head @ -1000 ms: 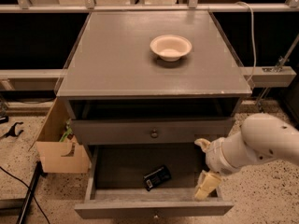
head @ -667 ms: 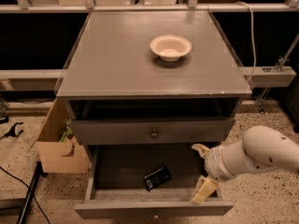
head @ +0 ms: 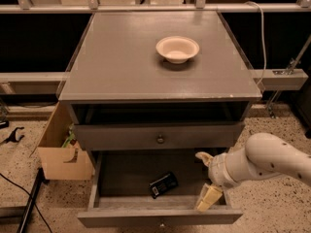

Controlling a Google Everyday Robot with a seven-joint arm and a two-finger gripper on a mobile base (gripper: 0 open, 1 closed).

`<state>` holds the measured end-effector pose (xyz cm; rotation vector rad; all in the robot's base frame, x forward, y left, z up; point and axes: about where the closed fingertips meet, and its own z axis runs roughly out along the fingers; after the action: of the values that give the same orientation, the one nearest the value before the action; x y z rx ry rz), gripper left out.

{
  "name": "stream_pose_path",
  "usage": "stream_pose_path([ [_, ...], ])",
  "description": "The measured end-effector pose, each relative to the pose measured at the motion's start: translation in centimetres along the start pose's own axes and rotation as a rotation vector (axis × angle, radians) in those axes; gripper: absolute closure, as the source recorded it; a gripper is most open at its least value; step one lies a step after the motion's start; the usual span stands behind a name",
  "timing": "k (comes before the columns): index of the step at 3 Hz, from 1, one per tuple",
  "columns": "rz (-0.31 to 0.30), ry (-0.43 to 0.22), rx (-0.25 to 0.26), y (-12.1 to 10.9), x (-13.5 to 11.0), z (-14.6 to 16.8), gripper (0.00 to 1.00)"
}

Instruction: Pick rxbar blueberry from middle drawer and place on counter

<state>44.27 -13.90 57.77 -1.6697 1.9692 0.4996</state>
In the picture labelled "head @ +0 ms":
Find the black metal floor bar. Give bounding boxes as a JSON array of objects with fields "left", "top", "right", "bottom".
[{"left": 17, "top": 168, "right": 47, "bottom": 233}]

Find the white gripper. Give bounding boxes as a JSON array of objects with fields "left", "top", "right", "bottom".
[{"left": 195, "top": 151, "right": 239, "bottom": 212}]

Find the white cable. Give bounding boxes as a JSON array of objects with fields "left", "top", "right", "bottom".
[{"left": 245, "top": 1, "right": 268, "bottom": 85}]

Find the blue rxbar blueberry bar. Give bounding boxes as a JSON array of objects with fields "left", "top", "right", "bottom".
[{"left": 149, "top": 172, "right": 178, "bottom": 199}]

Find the grey top drawer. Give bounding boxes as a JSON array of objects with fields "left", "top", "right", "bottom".
[{"left": 74, "top": 122, "right": 245, "bottom": 150}]

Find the white paper bowl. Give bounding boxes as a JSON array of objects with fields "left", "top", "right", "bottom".
[{"left": 155, "top": 36, "right": 200, "bottom": 64}]

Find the black clamp tool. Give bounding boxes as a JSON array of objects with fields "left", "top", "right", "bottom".
[{"left": 1, "top": 127, "right": 23, "bottom": 145}]

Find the grey open middle drawer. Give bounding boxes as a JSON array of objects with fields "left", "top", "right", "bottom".
[{"left": 78, "top": 150, "right": 242, "bottom": 228}]

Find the aluminium frame rail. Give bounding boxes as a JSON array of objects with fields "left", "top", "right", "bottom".
[{"left": 0, "top": 3, "right": 311, "bottom": 14}]

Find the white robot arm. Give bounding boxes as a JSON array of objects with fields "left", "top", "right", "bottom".
[{"left": 195, "top": 133, "right": 311, "bottom": 212}]

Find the black floor cable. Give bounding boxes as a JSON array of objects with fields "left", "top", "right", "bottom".
[{"left": 0, "top": 172, "right": 53, "bottom": 233}]

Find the grey wooden drawer cabinet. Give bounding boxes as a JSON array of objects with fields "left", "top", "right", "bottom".
[{"left": 57, "top": 10, "right": 263, "bottom": 157}]

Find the plywood box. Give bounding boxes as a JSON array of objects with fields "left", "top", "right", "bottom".
[{"left": 36, "top": 103, "right": 93, "bottom": 181}]

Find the green packet in box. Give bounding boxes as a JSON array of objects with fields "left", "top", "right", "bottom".
[{"left": 62, "top": 124, "right": 77, "bottom": 148}]

